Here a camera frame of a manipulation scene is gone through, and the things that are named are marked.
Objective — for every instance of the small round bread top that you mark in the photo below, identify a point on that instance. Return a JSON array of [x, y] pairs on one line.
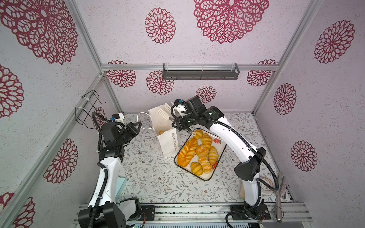
[[197, 134]]

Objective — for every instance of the white tray black rim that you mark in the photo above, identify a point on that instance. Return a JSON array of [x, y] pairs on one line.
[[218, 143]]

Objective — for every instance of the metal handled tool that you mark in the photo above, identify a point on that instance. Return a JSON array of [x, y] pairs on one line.
[[279, 212]]

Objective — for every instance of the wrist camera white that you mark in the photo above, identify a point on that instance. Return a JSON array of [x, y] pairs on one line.
[[180, 108], [119, 117]]

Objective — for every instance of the black wall shelf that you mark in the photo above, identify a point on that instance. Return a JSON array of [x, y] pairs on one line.
[[200, 73]]

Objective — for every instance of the metal tongs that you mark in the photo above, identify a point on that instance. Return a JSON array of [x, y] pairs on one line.
[[164, 111]]

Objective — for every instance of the black wire wall rack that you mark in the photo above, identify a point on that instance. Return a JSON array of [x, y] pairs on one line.
[[82, 113]]

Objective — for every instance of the beige sponge block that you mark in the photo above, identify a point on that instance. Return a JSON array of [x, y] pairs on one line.
[[242, 190]]

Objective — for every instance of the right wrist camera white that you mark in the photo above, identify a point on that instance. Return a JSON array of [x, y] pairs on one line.
[[180, 108]]

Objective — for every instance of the twisted bread bottom right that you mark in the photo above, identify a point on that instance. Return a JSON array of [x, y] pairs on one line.
[[206, 166]]

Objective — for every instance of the small round patterned dish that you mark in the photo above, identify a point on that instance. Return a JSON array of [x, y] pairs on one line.
[[270, 185]]

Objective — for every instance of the yellow bun bottom left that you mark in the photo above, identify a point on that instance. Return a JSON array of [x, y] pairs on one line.
[[196, 168]]

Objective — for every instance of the white paper bag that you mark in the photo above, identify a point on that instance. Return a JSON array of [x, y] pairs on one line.
[[168, 141]]

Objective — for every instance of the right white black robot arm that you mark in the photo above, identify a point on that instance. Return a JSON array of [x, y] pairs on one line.
[[253, 169]]

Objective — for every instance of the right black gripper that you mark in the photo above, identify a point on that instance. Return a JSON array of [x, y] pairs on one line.
[[180, 125]]

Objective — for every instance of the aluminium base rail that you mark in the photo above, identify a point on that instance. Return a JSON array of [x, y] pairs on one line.
[[216, 212]]

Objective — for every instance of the round croissant bread centre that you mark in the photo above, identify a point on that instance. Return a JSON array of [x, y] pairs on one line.
[[202, 151]]

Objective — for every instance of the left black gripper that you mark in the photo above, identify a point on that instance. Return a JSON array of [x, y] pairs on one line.
[[130, 127]]

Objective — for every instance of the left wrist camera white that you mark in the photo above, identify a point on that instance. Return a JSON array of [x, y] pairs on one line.
[[119, 117]]

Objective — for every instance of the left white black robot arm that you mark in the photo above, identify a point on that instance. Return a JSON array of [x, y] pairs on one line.
[[103, 211]]

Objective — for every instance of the long braided orange bread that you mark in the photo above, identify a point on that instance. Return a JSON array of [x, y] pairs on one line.
[[187, 152]]

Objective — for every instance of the light green box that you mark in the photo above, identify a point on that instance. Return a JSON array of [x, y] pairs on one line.
[[121, 182]]

